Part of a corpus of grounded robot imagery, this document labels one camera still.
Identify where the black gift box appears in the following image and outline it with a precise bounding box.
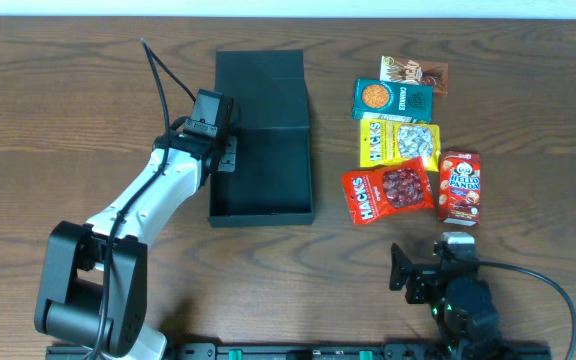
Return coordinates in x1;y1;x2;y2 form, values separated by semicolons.
208;50;314;228

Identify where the red Hacks candy bag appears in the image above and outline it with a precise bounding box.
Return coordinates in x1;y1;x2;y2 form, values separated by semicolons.
341;157;434;225

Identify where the yellow Hacks candy bag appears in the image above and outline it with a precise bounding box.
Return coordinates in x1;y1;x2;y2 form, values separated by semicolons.
359;119;441;172

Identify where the teal cookie box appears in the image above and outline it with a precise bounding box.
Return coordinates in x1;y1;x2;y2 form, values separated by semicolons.
351;78;433;123

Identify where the brown Pocky snack box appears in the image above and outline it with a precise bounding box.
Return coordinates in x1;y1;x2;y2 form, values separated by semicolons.
380;56;449;96

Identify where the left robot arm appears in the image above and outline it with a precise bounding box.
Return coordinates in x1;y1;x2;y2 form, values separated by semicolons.
34;118;232;359

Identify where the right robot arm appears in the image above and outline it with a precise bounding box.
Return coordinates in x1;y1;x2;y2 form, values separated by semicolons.
389;239;507;360

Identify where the red Hello Panda box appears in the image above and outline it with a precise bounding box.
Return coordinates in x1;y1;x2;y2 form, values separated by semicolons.
438;151;481;226

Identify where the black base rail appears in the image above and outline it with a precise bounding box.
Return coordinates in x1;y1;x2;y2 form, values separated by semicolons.
45;342;552;360

